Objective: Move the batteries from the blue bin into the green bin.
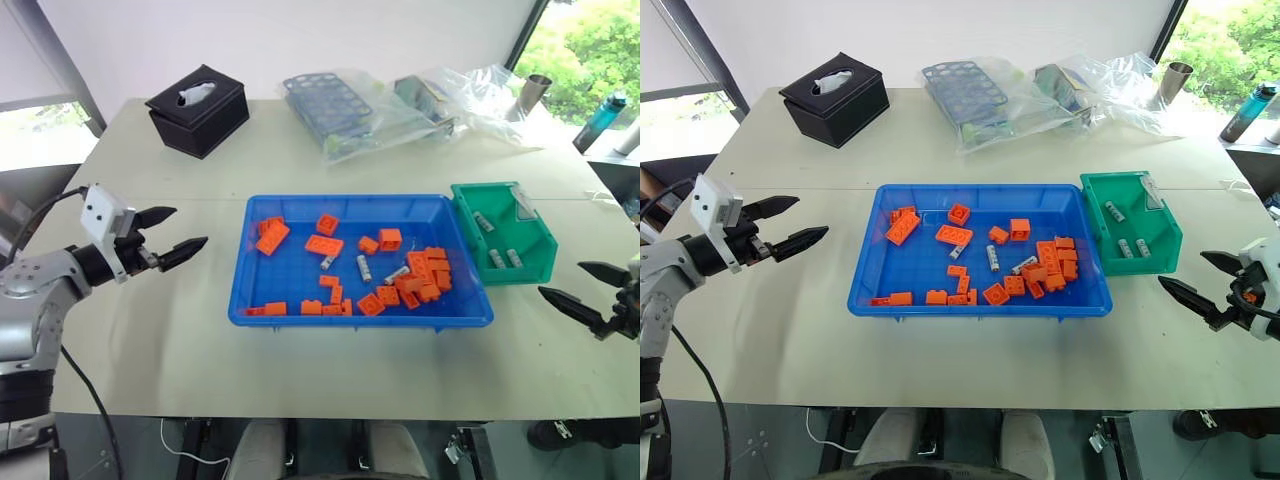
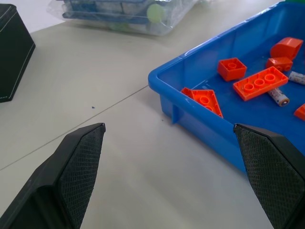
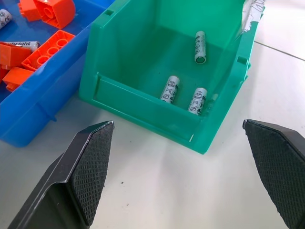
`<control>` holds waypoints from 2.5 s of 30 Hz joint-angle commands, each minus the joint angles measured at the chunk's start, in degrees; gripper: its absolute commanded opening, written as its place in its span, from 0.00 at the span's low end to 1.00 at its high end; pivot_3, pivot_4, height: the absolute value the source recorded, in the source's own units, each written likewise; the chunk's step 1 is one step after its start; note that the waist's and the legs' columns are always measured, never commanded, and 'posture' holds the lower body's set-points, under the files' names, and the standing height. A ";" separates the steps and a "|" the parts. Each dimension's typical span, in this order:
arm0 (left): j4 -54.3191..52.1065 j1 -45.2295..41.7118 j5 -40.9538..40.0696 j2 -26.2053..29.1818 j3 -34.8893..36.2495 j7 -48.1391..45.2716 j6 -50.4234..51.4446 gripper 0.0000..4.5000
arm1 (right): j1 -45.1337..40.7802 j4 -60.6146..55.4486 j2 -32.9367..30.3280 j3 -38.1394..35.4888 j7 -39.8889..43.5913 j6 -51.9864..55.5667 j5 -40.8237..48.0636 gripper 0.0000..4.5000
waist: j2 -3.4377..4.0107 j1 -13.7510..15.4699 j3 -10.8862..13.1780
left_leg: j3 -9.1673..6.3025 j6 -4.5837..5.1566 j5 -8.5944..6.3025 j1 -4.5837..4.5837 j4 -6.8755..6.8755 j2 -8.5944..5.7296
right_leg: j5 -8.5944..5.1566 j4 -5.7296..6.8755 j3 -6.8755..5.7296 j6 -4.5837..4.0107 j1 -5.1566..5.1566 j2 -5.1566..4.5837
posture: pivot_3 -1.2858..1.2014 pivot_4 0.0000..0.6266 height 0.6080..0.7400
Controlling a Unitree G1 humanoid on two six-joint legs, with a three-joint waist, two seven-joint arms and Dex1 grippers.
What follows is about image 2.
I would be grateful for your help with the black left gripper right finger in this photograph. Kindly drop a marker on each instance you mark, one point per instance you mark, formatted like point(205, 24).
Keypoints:
point(274, 174)

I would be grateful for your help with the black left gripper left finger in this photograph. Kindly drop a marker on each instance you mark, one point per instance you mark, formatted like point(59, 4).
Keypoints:
point(71, 176)

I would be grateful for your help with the black stitched box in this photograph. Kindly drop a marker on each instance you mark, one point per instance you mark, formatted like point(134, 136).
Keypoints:
point(12, 52)

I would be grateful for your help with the white AA battery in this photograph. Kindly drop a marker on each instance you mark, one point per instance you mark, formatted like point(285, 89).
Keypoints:
point(278, 96)
point(297, 77)

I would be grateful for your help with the blue plastic tray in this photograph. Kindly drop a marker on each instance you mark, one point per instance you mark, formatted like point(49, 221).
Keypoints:
point(205, 124)

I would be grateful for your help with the long orange brick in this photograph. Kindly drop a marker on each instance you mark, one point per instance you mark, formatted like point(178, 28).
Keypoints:
point(260, 83)

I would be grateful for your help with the orange triangular brick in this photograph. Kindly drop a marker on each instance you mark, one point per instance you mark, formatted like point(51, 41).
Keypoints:
point(205, 101)

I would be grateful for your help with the small orange square brick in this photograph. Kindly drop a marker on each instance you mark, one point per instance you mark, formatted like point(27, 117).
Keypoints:
point(231, 69)

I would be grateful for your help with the orange curved brick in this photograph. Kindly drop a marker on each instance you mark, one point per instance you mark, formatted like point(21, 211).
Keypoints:
point(284, 47)

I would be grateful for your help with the clear plastic bag of items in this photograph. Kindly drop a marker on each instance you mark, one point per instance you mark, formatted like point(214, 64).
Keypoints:
point(124, 16)

